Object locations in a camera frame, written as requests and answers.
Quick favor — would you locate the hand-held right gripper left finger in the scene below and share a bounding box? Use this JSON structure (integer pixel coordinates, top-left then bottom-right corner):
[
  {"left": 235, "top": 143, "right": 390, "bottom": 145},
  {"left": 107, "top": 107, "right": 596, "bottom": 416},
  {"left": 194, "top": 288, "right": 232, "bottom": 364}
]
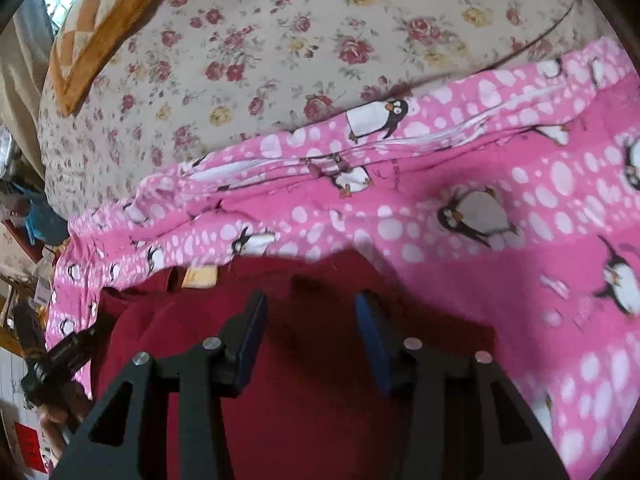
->
[{"left": 50, "top": 290, "right": 268, "bottom": 480}]

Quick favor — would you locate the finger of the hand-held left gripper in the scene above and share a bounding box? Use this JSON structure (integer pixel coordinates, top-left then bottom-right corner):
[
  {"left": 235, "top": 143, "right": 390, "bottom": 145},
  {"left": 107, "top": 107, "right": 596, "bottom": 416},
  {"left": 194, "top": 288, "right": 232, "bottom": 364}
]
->
[{"left": 75, "top": 312, "right": 118, "bottom": 358}]

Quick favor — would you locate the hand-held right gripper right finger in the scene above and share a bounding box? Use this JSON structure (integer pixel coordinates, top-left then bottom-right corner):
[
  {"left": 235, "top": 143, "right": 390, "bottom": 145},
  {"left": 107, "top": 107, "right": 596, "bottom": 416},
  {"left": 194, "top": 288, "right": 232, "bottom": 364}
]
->
[{"left": 354, "top": 292, "right": 571, "bottom": 480}]

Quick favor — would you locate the dark red fleece garment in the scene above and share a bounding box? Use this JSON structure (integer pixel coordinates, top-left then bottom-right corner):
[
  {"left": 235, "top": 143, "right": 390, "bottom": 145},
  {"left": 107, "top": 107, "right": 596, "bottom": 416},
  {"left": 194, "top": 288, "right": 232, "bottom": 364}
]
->
[{"left": 90, "top": 250, "right": 501, "bottom": 480}]

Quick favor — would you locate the person's left hand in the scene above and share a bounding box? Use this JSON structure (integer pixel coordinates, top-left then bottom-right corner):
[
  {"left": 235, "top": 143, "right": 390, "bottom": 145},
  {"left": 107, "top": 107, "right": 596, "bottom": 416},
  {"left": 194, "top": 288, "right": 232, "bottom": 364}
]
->
[{"left": 37, "top": 385, "right": 93, "bottom": 461}]

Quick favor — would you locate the red paper sheet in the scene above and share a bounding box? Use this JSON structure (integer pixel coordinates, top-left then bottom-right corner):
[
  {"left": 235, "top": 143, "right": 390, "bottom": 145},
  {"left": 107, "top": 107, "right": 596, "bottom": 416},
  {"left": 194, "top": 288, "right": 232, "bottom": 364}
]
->
[{"left": 12, "top": 420, "right": 48, "bottom": 476}]

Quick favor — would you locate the blue plastic bag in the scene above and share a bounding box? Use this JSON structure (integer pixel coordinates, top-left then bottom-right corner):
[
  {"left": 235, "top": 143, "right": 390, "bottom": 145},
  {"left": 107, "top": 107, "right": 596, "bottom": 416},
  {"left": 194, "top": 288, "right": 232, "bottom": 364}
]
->
[{"left": 10, "top": 182, "right": 71, "bottom": 248}]

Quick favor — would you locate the pink penguin print blanket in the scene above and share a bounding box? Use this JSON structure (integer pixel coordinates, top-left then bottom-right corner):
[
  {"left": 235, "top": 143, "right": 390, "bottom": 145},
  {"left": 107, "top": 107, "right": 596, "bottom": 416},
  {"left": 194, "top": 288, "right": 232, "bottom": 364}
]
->
[{"left": 45, "top": 35, "right": 640, "bottom": 471}]

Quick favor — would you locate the beige curtain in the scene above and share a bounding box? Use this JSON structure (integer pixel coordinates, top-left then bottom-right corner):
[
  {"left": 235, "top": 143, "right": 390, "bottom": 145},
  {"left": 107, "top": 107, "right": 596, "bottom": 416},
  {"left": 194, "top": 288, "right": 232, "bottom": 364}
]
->
[{"left": 0, "top": 0, "right": 56, "bottom": 181}]

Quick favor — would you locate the floral bed sheet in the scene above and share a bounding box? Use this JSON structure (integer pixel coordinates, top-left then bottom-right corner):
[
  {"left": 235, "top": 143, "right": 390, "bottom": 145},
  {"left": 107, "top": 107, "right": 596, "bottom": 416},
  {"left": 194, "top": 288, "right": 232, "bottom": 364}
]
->
[{"left": 37, "top": 0, "right": 616, "bottom": 221}]

